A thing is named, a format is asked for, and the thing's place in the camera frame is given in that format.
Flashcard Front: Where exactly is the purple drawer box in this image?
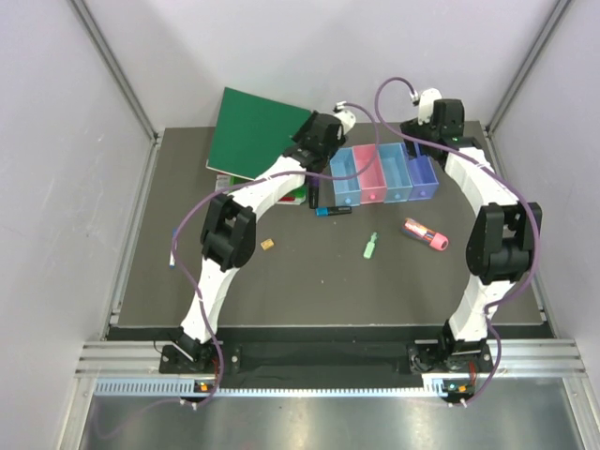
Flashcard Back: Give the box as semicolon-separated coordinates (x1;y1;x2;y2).
405;154;439;202

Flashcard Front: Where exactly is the purple cable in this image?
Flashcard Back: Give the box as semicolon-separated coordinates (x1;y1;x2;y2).
374;76;543;408
93;101;381;435

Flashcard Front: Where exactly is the black highlighter blue cap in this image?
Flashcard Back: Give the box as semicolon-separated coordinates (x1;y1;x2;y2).
315;206;353;218

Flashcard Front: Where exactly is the green ring binder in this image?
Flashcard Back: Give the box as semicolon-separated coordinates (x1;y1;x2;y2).
206;87;310;180

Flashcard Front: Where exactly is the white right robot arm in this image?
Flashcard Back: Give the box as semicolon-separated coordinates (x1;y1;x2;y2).
400;88;542;371

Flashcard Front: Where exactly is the pink drawer box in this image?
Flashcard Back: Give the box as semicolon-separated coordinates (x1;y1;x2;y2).
352;144;387;204

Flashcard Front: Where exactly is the white slotted cable duct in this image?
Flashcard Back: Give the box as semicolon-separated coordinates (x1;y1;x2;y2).
93;372;474;399

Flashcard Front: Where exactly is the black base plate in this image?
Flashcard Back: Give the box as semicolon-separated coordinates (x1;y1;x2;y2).
159;340;492;375

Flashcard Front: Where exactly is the colourful tube pink cap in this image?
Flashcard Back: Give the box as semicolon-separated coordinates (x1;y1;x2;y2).
402;217;449;251

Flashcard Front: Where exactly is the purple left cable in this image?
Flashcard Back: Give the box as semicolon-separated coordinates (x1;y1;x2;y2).
93;101;381;435

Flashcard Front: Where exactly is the aluminium frame post left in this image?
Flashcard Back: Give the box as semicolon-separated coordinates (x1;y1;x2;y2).
67;0;159;143

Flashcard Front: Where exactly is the light blue drawer box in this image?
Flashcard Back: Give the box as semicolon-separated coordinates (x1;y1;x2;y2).
330;147;362;207
378;142;413;203

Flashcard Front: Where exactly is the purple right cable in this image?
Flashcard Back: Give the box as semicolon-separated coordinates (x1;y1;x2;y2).
374;76;543;408

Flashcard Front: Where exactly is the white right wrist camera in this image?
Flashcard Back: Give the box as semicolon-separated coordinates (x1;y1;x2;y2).
411;88;443;125

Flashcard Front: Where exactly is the aluminium front rail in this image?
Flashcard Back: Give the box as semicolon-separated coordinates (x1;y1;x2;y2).
75;338;585;378

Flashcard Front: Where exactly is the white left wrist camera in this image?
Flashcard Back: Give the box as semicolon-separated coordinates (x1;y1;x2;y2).
334;101;356;136

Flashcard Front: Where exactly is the aluminium frame post right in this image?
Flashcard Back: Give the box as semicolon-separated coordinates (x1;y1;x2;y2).
484;0;573;136

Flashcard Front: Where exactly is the black marker purple cap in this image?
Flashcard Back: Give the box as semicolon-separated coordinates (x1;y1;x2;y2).
307;177;320;209

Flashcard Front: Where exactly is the small orange eraser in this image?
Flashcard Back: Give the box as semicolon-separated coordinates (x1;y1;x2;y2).
261;239;275;250

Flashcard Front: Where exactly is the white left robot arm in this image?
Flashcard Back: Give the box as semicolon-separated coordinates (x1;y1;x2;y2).
179;110;356;372

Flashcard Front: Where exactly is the aluminium frame post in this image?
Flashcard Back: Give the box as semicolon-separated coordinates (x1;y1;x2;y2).
484;0;573;136
67;0;159;143

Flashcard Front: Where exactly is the white marker blue cap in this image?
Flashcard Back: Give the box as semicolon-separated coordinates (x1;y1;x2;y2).
169;228;178;269

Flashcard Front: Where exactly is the red and green folder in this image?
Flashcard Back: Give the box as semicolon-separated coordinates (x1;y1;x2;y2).
215;172;308;205

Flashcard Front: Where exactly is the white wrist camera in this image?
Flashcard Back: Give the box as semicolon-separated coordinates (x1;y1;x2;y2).
334;101;356;136
411;88;443;125

